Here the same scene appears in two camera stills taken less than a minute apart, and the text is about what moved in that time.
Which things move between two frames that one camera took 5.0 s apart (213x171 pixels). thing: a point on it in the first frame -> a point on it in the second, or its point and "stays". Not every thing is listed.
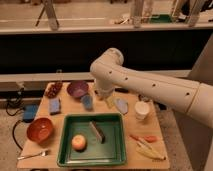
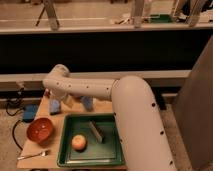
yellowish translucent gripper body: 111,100 -> 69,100
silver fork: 38,154 stays
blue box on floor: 29,112 stays
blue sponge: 55,106 stays
